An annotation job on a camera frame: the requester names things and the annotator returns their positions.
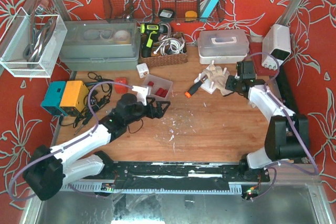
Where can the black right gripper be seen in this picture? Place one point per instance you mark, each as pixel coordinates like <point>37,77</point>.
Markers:
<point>229,83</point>

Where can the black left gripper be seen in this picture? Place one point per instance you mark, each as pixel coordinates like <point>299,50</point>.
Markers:
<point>153,108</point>

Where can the orange black handle screwdriver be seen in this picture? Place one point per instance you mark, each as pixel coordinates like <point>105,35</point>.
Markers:
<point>194,88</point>

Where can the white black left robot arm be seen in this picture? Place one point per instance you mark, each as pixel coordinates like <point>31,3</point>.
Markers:
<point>50,168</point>

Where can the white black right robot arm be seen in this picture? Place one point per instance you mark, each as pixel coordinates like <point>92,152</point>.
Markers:
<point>287,136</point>

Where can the red spring right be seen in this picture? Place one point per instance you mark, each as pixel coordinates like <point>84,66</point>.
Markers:
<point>161,92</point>

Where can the clear plastic spring tray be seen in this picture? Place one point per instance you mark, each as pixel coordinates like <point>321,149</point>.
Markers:
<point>158,83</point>

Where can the white clear lidded case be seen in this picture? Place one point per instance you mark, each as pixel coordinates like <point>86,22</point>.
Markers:
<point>222,46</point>

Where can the white power adapter cube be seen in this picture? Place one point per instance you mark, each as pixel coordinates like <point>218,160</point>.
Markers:
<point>142,70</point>

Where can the red cube box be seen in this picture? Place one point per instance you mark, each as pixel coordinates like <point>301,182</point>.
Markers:
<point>121,88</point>

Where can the brown wicker basket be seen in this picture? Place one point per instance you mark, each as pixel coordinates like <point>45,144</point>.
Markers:
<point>167,51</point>

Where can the white bench power supply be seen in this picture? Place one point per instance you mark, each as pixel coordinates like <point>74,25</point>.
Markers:
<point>277,44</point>

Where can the grey plastic storage box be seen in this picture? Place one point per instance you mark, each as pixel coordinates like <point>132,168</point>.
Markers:
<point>96,45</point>

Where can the yellow tape measure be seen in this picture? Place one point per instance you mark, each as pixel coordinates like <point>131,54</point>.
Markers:
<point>191,16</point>

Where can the orange soldering station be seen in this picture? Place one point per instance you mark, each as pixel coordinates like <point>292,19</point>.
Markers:
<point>73,98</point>

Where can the teal box device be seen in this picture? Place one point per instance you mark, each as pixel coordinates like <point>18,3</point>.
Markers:
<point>52,99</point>

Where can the white peg base plate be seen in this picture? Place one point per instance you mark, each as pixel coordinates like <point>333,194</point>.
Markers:
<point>207,85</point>

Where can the green black cordless drill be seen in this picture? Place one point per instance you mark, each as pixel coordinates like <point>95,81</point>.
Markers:
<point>152,32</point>

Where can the grey slotted cable duct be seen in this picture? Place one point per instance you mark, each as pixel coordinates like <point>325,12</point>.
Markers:
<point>100,187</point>

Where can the black wire wall basket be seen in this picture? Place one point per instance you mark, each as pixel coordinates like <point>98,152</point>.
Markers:
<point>146,11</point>

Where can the clear acrylic wall box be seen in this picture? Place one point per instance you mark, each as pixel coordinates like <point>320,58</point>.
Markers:
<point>31,45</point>

